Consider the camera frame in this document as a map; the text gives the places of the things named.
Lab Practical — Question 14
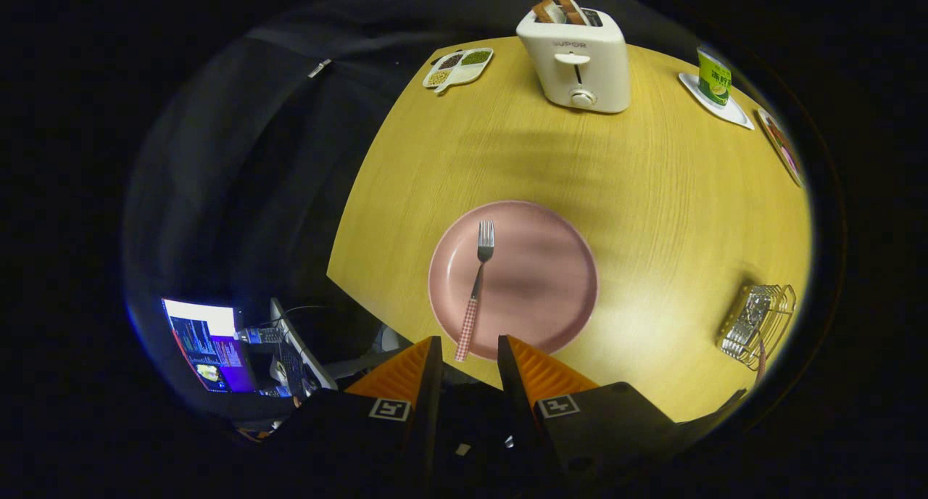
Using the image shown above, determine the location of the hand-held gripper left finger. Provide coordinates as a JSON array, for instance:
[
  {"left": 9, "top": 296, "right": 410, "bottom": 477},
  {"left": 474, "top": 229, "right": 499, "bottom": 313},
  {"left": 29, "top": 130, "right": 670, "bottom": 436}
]
[{"left": 265, "top": 336, "right": 444, "bottom": 487}]

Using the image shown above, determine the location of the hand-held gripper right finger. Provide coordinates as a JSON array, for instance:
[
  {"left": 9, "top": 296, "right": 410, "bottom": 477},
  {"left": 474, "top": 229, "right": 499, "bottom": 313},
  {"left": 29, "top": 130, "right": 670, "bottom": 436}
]
[{"left": 497, "top": 334, "right": 747, "bottom": 487}]

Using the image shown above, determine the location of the checked handle metal fork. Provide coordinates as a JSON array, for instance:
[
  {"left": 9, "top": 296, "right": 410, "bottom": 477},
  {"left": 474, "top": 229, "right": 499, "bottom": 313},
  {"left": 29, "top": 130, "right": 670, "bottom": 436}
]
[{"left": 455, "top": 220, "right": 496, "bottom": 363}]

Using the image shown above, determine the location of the pink round plate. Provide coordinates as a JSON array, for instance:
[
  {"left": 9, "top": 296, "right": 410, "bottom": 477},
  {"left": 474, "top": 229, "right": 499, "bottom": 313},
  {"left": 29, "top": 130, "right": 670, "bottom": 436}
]
[{"left": 428, "top": 200, "right": 600, "bottom": 360}]

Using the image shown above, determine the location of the open silver laptop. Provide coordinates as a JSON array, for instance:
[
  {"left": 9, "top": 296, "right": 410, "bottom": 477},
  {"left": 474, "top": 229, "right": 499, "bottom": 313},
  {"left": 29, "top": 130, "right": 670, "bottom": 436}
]
[{"left": 161, "top": 296, "right": 338, "bottom": 400}]

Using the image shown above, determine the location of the black backdrop cloth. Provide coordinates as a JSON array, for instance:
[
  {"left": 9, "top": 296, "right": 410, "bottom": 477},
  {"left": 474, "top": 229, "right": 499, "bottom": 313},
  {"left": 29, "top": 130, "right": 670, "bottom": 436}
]
[{"left": 123, "top": 0, "right": 523, "bottom": 413}]

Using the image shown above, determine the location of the white toaster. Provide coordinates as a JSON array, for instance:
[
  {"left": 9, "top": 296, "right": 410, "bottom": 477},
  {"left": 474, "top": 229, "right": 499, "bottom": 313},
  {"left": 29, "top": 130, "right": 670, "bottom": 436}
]
[{"left": 515, "top": 6, "right": 631, "bottom": 114}]

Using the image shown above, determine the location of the white divided bean dish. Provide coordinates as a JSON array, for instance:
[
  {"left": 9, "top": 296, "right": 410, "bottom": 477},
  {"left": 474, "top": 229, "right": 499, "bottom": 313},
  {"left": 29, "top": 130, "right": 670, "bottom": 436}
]
[{"left": 423, "top": 47, "right": 494, "bottom": 95}]

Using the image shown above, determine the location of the white square coaster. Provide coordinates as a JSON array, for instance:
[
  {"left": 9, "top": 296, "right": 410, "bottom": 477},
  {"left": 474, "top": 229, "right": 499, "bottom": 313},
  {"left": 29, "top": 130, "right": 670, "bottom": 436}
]
[{"left": 678, "top": 72, "right": 755, "bottom": 131}]

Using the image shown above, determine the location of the round plate of food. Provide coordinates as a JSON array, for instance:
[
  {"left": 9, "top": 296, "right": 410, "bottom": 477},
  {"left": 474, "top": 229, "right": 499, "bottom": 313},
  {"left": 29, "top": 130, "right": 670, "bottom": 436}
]
[{"left": 756, "top": 108, "right": 805, "bottom": 188}]

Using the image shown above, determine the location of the green label drink bottle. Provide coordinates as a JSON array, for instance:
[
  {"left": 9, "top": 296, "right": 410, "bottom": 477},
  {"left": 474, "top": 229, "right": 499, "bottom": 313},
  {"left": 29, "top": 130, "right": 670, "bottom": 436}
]
[{"left": 696, "top": 46, "right": 733, "bottom": 108}]

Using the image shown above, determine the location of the metal wire cutlery rack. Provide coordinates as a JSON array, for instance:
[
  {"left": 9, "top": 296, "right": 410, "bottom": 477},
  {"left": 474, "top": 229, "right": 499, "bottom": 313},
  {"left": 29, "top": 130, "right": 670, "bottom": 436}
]
[{"left": 716, "top": 284, "right": 798, "bottom": 371}]

